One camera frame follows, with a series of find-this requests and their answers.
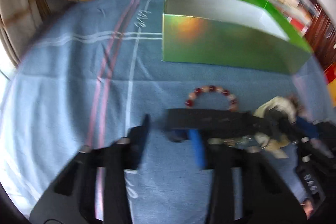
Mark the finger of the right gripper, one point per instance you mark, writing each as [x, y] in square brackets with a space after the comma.
[222, 123]

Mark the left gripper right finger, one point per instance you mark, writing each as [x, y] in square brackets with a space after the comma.
[246, 189]

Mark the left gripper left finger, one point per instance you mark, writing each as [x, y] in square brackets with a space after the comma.
[70, 198]

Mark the person's right hand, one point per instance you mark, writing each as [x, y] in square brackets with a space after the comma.
[307, 207]

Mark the yellow red bag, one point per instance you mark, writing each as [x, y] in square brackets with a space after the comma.
[330, 74]

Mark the green holographic box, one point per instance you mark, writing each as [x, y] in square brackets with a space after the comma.
[237, 33]

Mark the dark red wooden headboard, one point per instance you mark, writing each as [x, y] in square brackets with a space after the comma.
[321, 36]

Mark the blue striped bed sheet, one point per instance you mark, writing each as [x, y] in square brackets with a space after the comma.
[93, 74]

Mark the beige curtain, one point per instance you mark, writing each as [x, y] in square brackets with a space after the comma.
[20, 19]

